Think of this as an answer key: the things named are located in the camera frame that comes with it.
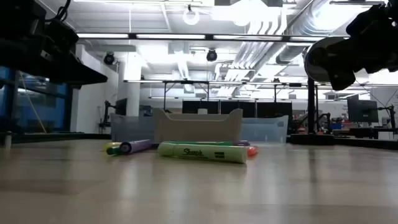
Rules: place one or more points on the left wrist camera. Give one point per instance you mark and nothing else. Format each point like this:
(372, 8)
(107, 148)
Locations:
(62, 37)

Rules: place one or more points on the black background robot arm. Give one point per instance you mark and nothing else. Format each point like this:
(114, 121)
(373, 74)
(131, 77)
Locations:
(329, 123)

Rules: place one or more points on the clear plastic bin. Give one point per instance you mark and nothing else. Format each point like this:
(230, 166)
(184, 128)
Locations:
(264, 129)

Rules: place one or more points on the orange highlighter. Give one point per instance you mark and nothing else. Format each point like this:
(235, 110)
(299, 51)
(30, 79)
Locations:
(252, 151)

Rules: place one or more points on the round white pendant light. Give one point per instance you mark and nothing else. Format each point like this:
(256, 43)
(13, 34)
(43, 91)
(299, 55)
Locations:
(185, 17)

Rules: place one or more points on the long ceiling light bar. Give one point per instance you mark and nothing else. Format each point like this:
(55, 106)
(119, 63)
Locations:
(171, 36)

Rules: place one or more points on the small white cylinder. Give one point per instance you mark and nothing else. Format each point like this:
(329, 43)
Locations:
(8, 140)

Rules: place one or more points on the black workbench frame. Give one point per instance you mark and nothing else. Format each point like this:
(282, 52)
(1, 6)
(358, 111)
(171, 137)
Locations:
(186, 81)

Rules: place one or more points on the white paper cup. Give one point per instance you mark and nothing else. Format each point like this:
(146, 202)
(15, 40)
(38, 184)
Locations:
(202, 111)

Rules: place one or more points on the blue box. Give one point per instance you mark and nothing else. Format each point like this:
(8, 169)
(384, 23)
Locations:
(336, 126)

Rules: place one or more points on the light green Sharpie highlighter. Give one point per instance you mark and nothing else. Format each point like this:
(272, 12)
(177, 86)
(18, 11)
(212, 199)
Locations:
(202, 153)

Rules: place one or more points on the white opaque plastic bin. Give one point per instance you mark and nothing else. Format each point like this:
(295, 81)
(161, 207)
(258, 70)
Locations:
(199, 130)

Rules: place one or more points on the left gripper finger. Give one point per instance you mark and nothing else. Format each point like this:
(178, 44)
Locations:
(71, 73)

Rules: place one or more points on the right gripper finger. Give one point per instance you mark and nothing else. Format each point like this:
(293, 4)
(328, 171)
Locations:
(345, 65)

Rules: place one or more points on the black aluminium table frame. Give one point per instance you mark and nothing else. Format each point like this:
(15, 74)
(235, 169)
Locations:
(62, 137)

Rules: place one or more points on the blue tinted window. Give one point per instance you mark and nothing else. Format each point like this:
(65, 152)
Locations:
(40, 105)

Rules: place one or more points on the black ceiling spotlight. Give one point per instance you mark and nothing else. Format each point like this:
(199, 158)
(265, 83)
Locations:
(211, 55)
(109, 59)

